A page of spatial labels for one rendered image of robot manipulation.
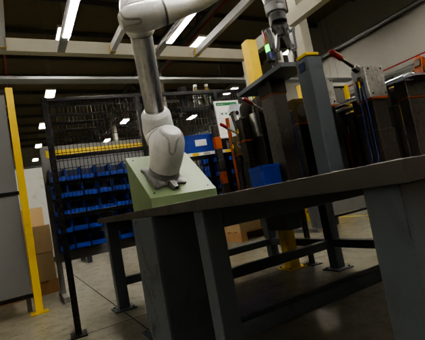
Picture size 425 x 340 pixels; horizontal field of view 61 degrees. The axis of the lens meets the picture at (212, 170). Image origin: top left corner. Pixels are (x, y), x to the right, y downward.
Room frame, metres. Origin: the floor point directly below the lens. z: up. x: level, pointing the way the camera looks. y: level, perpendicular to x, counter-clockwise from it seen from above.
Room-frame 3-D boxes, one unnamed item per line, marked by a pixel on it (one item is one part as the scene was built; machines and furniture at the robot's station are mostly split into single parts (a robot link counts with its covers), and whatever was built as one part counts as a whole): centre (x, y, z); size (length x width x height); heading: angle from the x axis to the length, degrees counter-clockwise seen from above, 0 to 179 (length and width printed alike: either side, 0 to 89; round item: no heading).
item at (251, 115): (1.93, -0.30, 0.94); 0.18 x 0.13 x 0.49; 24
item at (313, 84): (1.34, -0.43, 0.92); 0.08 x 0.08 x 0.44; 24
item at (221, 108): (2.89, -0.20, 1.30); 0.23 x 0.02 x 0.31; 114
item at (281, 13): (1.47, -0.38, 1.36); 0.08 x 0.07 x 0.09; 107
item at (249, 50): (3.12, -0.52, 1.00); 0.18 x 0.18 x 2.00; 24
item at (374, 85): (1.31, -0.61, 0.88); 0.12 x 0.07 x 0.36; 114
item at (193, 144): (2.63, 0.07, 1.09); 0.30 x 0.17 x 0.13; 109
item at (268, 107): (1.57, -0.32, 0.92); 0.10 x 0.08 x 0.45; 24
